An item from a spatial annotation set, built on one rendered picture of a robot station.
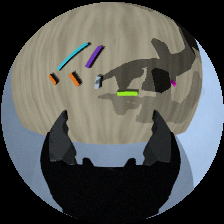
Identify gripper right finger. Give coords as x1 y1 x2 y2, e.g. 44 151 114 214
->
142 110 181 197

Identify purple rod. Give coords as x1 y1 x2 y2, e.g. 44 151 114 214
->
85 46 102 68

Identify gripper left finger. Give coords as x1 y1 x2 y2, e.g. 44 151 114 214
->
40 110 78 196

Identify lime green rod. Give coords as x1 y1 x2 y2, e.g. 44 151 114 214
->
117 91 137 96

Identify orange rod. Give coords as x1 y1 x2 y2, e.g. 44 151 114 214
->
49 74 58 85
69 72 81 87

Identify turquoise rod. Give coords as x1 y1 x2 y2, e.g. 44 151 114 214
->
57 42 89 71

